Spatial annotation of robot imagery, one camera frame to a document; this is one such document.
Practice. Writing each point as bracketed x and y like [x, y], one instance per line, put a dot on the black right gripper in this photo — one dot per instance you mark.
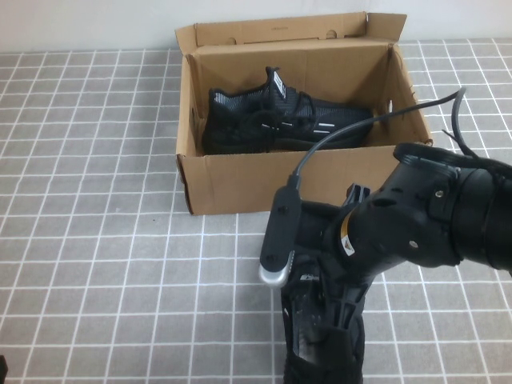
[392, 228]

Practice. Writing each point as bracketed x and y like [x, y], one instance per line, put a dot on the black knit sneaker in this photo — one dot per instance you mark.
[256, 120]
[304, 320]

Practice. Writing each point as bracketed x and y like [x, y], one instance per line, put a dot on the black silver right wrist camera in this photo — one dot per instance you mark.
[280, 232]

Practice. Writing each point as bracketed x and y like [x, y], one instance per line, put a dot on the brown cardboard shoe box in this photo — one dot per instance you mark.
[240, 184]

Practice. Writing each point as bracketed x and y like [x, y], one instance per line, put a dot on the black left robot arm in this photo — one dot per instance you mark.
[3, 354]

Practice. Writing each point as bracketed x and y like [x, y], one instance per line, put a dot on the grey white-grid tablecloth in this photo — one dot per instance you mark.
[120, 280]

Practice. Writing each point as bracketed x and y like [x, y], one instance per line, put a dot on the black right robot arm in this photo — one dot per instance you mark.
[488, 216]

